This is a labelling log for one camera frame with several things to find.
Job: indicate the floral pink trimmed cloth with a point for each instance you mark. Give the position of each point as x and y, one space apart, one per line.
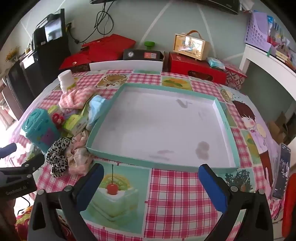
78 160

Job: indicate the red box with cutout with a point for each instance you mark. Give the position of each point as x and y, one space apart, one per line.
194 67

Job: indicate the white chair back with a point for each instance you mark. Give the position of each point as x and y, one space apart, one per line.
124 65

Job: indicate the pink striped towel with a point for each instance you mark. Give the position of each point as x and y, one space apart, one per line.
74 98

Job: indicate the teal round tin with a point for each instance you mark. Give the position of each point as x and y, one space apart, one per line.
39 129

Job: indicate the red folding gift box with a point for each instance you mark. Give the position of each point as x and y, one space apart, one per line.
108 46

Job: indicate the printed checkered tablecloth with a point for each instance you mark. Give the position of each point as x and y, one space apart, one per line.
175 199

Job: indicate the yellow artificial flowers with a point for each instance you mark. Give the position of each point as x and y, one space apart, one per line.
12 54

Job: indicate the black flat box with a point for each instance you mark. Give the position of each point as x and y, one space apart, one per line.
143 55

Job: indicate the cardboard box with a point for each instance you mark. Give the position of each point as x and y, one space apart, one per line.
281 129

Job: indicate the white desk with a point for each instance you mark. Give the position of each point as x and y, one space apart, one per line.
266 60

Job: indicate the red patterned box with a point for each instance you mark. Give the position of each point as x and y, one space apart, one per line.
234 75

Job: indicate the purple plastic basket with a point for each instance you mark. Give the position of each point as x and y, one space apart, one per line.
256 30

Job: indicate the teal shallow cardboard tray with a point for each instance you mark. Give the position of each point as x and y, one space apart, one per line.
161 125

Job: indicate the pile of books and stationery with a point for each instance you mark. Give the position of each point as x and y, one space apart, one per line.
282 39

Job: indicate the black monitor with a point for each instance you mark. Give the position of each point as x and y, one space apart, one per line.
53 37

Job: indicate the wall socket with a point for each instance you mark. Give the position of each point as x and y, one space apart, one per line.
71 26

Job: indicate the smartphone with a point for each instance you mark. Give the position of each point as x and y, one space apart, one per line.
281 171

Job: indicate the dark cabinet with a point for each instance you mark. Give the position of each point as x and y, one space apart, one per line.
20 88

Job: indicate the wet wipes pack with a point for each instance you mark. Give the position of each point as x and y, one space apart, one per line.
216 63

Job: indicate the leopard print scrunchie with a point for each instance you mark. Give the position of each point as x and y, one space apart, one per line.
57 157

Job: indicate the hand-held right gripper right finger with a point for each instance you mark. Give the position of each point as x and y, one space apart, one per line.
212 187

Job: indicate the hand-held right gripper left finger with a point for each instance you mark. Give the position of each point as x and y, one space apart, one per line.
92 185

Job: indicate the green tissue packet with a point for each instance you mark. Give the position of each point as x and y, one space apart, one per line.
76 122

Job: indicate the red stool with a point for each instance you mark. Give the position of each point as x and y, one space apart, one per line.
290 208

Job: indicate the green plastic stand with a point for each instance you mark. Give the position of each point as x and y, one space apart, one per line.
149 44

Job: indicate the blue face mask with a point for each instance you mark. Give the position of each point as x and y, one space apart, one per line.
96 109

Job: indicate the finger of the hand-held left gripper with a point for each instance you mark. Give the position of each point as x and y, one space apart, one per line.
7 150
33 163

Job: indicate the white capped plastic bottle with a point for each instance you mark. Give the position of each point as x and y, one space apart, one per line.
66 81

